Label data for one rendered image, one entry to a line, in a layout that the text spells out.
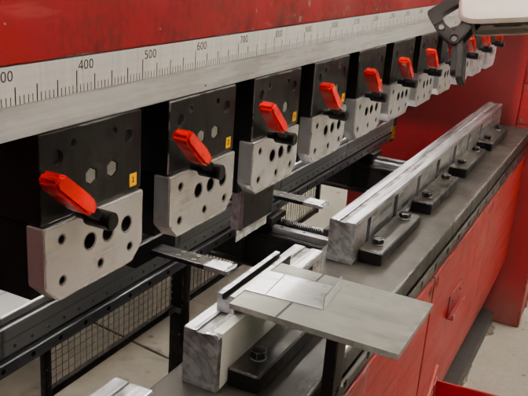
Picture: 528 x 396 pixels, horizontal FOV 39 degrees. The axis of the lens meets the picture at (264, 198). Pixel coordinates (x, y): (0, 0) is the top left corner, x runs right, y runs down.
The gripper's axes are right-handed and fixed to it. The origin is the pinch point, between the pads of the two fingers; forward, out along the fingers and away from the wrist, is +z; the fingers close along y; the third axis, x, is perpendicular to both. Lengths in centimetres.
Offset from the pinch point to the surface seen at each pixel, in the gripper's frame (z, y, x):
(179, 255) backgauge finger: 21, 53, -30
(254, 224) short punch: 15.7, 38.2, -27.1
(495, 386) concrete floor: 56, 13, -217
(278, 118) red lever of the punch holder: 3.0, 28.6, -8.3
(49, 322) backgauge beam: 34, 66, -15
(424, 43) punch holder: -32, 24, -83
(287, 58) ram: -7.3, 30.7, -15.1
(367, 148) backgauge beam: -21, 52, -150
